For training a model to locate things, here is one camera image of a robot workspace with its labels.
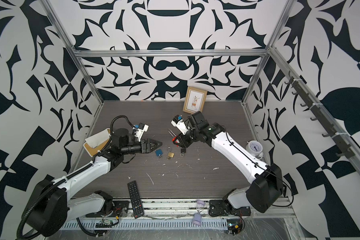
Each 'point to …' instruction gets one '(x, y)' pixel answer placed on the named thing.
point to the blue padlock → (159, 152)
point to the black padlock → (182, 151)
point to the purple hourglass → (197, 216)
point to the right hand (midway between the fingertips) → (177, 138)
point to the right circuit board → (234, 226)
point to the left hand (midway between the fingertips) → (160, 142)
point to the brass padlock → (170, 154)
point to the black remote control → (136, 204)
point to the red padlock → (174, 139)
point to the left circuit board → (104, 223)
